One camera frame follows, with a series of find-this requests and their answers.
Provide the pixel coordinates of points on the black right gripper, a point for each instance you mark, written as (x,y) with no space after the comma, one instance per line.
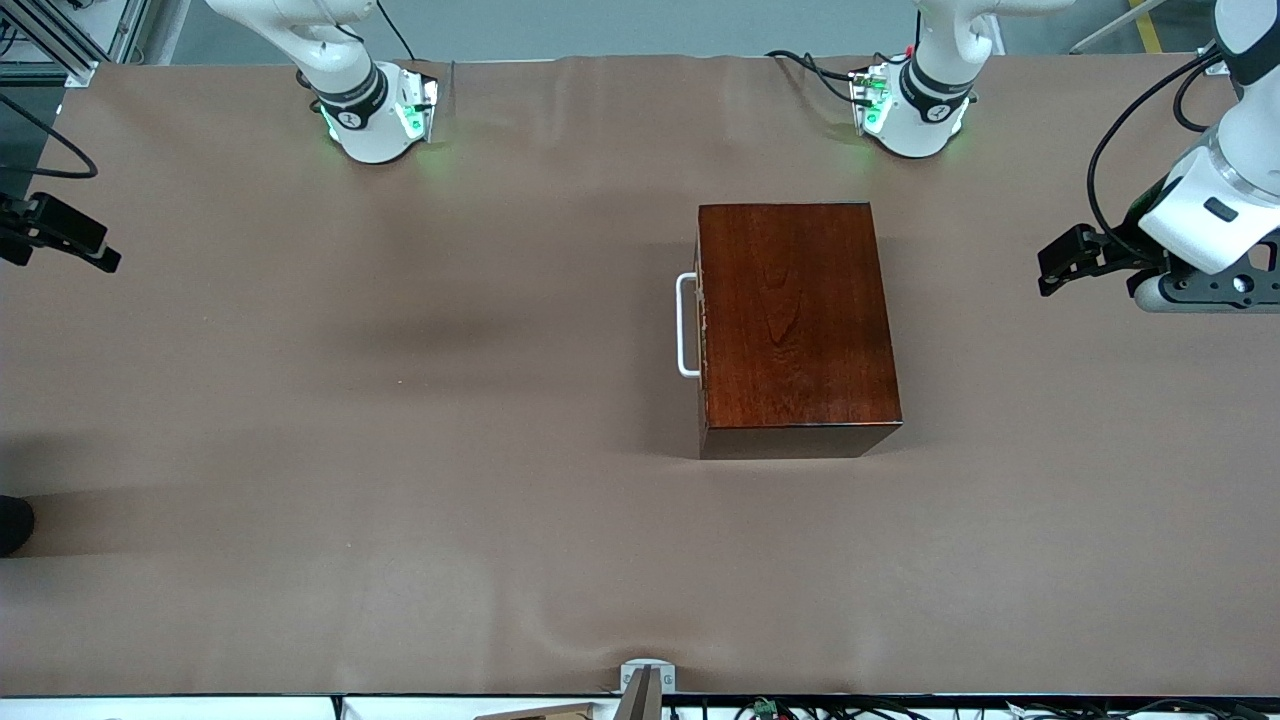
(20,226)

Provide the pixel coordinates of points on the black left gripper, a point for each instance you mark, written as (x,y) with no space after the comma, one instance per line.
(1122,247)

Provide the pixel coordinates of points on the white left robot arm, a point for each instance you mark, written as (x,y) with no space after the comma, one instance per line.
(925,110)

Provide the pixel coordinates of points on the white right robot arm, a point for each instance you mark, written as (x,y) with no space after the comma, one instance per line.
(375,110)

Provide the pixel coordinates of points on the aluminium corner profile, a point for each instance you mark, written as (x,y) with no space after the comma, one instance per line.
(1213,66)

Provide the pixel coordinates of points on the dark brown wooden cabinet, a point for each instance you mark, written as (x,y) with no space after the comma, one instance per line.
(795,320)

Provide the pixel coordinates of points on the brown table cloth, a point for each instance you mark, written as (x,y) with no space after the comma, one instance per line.
(400,500)

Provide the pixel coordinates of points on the light wooden board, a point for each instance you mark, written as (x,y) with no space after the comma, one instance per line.
(545,712)

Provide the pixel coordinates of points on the aluminium frame profile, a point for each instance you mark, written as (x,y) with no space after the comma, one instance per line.
(60,35)

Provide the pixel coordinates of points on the grey metal clamp bracket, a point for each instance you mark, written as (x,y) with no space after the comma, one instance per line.
(647,678)

